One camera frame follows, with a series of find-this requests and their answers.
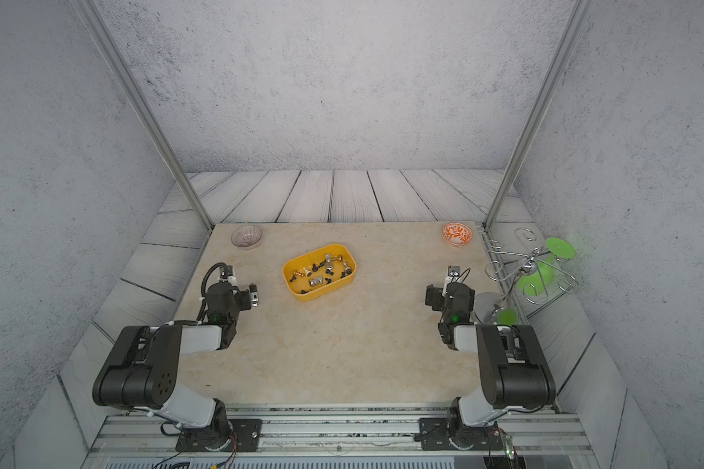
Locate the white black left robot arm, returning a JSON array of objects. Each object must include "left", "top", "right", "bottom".
[{"left": 92, "top": 281, "right": 259, "bottom": 430}]

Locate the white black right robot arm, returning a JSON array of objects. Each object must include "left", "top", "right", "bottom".
[{"left": 424, "top": 281, "right": 557, "bottom": 430}]

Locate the yellow plastic storage box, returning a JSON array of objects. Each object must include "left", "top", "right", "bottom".
[{"left": 282, "top": 243, "right": 358, "bottom": 302}]

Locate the orange patterned ceramic bowl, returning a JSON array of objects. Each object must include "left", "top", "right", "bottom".
[{"left": 442, "top": 222, "right": 473, "bottom": 247}]

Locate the purple patterned glass bowl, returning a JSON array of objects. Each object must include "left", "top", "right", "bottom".
[{"left": 231, "top": 225, "right": 263, "bottom": 250}]

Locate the green disc metal stand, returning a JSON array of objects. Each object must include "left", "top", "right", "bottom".
[{"left": 474, "top": 228, "right": 579, "bottom": 326}]

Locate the metal wire rack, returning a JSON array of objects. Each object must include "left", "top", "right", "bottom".
[{"left": 485, "top": 227, "right": 580, "bottom": 307}]

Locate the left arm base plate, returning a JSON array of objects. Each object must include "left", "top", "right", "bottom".
[{"left": 175, "top": 418, "right": 263, "bottom": 453}]

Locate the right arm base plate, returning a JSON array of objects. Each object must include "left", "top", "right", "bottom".
[{"left": 413, "top": 417, "right": 505, "bottom": 451}]

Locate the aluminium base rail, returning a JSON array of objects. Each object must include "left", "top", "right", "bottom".
[{"left": 89, "top": 404, "right": 598, "bottom": 468}]

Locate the left aluminium frame post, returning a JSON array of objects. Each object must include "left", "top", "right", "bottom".
[{"left": 72, "top": 0, "right": 215, "bottom": 235}]

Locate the aluminium frame post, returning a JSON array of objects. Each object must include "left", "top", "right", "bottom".
[
  {"left": 483, "top": 0, "right": 594, "bottom": 232},
  {"left": 72, "top": 0, "right": 215, "bottom": 235}
]

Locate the right aluminium frame post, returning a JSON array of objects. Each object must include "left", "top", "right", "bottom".
[{"left": 483, "top": 0, "right": 594, "bottom": 232}]

